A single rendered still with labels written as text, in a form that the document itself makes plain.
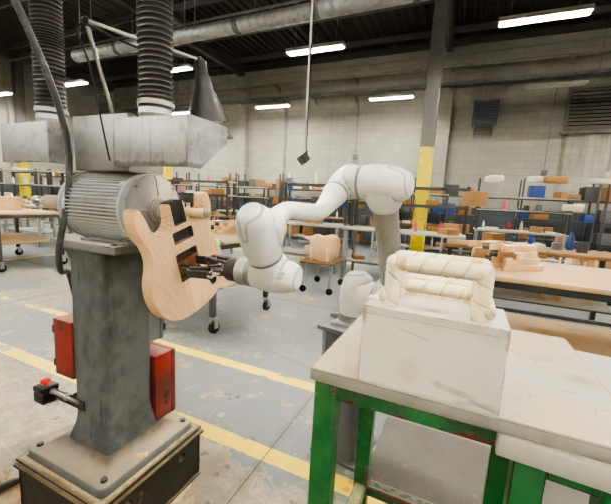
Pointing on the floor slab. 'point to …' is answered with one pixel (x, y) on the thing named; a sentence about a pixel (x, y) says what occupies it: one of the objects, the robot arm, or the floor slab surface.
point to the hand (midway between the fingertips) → (190, 263)
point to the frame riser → (166, 471)
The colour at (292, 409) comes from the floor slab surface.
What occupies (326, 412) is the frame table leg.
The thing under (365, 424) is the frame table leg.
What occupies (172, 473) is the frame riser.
